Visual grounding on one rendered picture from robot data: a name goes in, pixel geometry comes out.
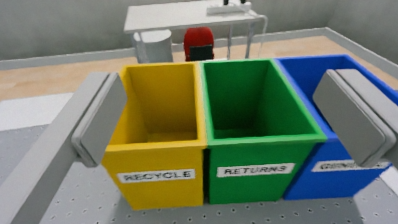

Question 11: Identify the grey flat base plate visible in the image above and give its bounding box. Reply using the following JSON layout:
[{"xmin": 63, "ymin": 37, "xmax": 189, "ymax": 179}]
[{"xmin": 0, "ymin": 123, "xmax": 398, "ymax": 224}]

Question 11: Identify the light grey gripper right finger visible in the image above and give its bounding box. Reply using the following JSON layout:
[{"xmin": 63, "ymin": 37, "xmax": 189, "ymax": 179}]
[{"xmin": 312, "ymin": 69, "xmax": 398, "ymax": 170}]

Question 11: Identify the yellow recycle bin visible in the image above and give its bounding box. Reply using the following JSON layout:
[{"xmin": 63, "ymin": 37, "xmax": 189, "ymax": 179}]
[{"xmin": 101, "ymin": 61, "xmax": 208, "ymax": 209}]

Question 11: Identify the blue storage bin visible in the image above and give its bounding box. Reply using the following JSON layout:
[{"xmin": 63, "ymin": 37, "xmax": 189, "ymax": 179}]
[{"xmin": 275, "ymin": 54, "xmax": 398, "ymax": 201}]

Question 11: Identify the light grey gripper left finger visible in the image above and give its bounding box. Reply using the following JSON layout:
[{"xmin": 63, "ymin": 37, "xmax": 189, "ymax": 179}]
[{"xmin": 0, "ymin": 72, "xmax": 128, "ymax": 224}]

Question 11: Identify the green returns bin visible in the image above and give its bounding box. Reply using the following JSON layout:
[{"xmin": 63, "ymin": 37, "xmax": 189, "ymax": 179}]
[{"xmin": 200, "ymin": 58, "xmax": 329, "ymax": 205}]

